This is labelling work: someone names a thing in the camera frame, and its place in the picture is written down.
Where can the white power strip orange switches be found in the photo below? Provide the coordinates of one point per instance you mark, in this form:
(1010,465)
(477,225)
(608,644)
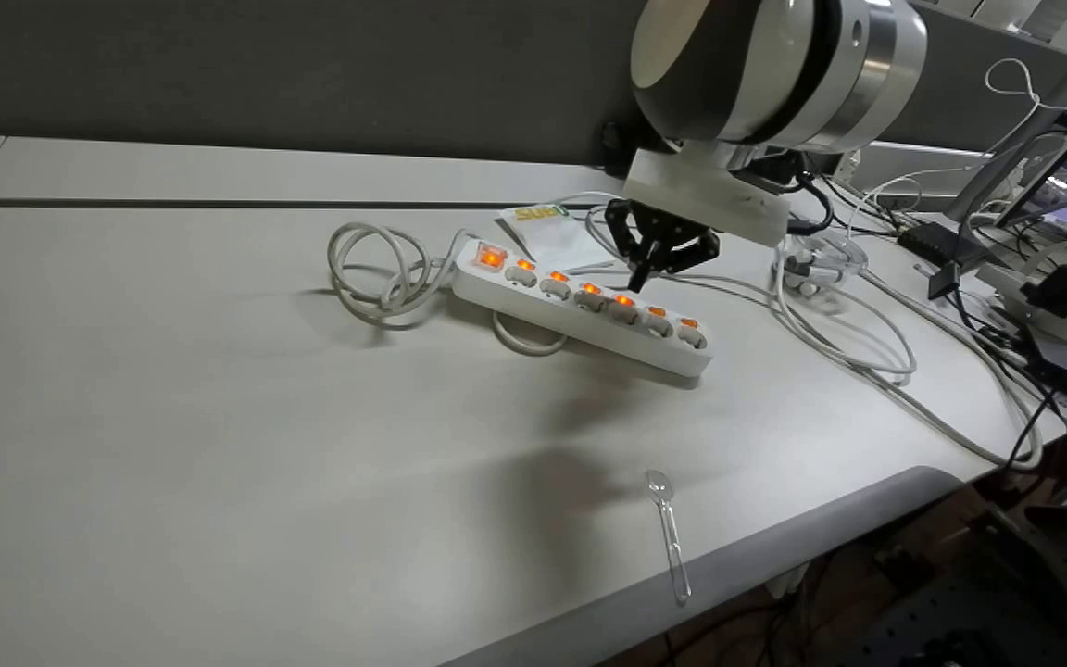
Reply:
(584,310)

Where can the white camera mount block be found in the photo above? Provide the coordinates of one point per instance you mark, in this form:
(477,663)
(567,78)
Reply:
(700,192)

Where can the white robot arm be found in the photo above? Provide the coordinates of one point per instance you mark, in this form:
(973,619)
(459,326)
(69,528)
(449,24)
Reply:
(731,78)

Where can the clear plastic zip bag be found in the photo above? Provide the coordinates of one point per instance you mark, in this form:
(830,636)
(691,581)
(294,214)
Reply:
(552,234)

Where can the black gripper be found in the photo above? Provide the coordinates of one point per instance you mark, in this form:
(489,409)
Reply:
(653,242)

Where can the grey desk partition panel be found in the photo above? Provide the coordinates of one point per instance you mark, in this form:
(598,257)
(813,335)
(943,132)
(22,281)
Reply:
(520,78)

